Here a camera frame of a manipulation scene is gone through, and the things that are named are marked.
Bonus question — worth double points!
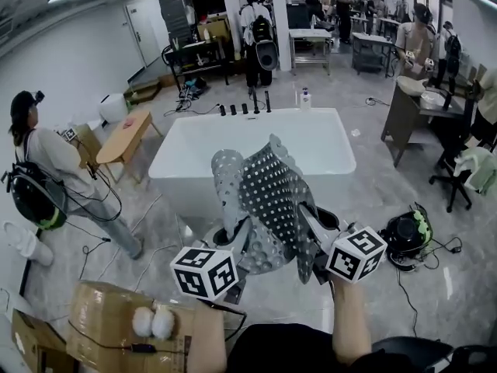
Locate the steel table white top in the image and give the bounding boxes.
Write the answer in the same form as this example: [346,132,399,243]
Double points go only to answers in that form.
[288,28,333,76]

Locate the grey perforated bath mat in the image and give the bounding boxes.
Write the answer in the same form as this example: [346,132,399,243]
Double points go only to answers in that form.
[210,133,323,285]

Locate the white rectangular tray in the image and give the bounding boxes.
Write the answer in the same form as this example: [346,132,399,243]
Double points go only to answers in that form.
[420,91,446,109]

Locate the white basin bowl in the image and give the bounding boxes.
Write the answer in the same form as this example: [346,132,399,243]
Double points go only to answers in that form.
[396,75,427,96]

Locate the person's left forearm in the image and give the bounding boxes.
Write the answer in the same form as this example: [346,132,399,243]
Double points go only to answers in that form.
[193,299,229,373]

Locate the wooden steps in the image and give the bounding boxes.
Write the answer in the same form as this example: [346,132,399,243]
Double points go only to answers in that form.
[123,77,162,105]

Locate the white round bin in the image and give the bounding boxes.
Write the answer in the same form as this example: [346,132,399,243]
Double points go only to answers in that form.
[98,92,130,124]

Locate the tall black cabinet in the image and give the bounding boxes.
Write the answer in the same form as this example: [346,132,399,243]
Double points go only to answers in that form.
[158,0,200,48]

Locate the open cardboard box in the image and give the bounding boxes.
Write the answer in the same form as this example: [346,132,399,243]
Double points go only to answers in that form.
[11,308,78,373]

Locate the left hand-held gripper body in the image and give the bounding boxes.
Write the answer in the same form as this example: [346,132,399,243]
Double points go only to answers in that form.
[169,225,253,305]

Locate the small cardboard box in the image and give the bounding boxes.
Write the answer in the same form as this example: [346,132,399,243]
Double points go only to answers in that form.
[196,15,231,43]

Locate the white bathtub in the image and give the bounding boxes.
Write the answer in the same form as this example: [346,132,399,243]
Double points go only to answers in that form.
[148,107,357,248]

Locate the person's right forearm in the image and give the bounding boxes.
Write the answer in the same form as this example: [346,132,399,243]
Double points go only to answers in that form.
[331,276,374,367]

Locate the pale green cloth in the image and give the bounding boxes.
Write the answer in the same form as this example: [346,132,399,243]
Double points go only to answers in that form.
[453,145,497,197]

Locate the black office chair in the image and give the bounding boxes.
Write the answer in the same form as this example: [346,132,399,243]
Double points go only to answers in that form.
[429,78,486,214]

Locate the dark vanity cabinet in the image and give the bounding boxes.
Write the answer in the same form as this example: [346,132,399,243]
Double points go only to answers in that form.
[381,76,478,169]

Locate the white fluffy ball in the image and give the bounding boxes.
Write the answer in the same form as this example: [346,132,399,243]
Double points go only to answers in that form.
[151,310,176,340]
[131,306,157,338]

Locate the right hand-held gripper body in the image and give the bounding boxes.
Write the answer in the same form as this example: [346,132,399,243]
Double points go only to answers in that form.
[311,207,388,285]

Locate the white door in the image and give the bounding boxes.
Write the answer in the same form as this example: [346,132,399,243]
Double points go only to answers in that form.
[124,2,162,68]

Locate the black shelf table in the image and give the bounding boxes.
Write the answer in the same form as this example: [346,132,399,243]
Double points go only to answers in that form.
[162,38,231,89]

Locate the large taped cardboard box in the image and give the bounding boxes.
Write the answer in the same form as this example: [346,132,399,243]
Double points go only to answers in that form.
[65,280,196,373]

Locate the black cable with adapter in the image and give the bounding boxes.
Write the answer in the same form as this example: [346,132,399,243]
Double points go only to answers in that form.
[395,237,464,341]

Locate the dark bag with teal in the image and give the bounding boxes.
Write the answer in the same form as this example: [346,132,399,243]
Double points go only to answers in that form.
[176,76,209,110]

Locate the oval wooden bench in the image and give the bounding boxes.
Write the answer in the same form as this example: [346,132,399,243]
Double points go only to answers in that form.
[96,109,165,183]

